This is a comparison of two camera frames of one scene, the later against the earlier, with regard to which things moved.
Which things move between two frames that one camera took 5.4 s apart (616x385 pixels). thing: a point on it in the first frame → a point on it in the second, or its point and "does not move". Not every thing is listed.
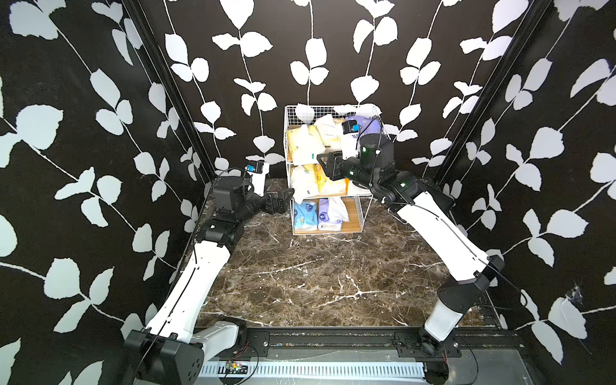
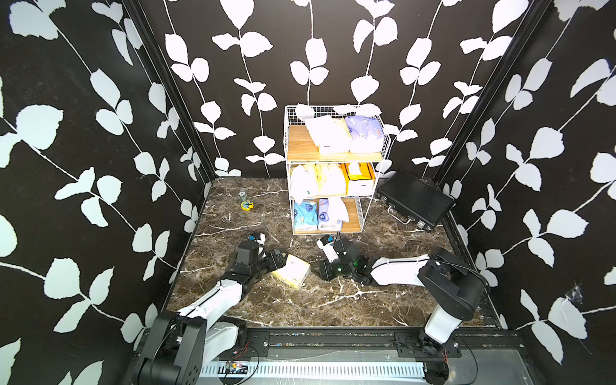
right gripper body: x=340 y=169 → x=328 y=269
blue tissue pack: x=305 y=215 does not move
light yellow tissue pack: x=304 y=144 → x=294 y=273
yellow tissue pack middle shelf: x=327 y=186 does not move
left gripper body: x=265 y=204 → x=269 y=263
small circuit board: x=235 y=368 does not move
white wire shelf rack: x=330 y=154 does not move
